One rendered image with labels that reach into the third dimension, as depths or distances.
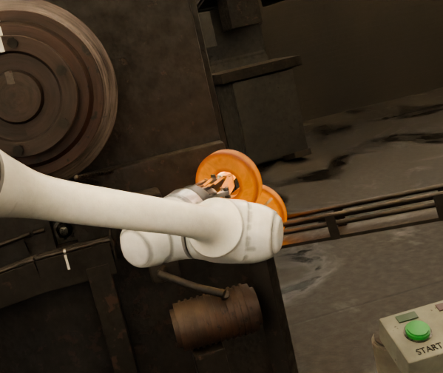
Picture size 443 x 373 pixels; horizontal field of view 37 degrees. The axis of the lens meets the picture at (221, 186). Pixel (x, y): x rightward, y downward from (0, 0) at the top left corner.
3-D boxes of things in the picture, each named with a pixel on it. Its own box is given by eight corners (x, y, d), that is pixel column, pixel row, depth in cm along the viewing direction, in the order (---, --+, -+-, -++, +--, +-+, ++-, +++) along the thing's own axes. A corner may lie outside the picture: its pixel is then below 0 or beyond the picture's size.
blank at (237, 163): (191, 158, 155) (185, 162, 152) (248, 140, 147) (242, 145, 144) (214, 218, 157) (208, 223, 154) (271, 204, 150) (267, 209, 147)
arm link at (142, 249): (155, 242, 132) (214, 245, 126) (114, 276, 118) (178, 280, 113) (146, 192, 128) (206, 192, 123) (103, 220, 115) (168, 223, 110)
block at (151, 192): (149, 274, 182) (129, 192, 177) (177, 266, 183) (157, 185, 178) (152, 286, 172) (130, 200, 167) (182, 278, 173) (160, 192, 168)
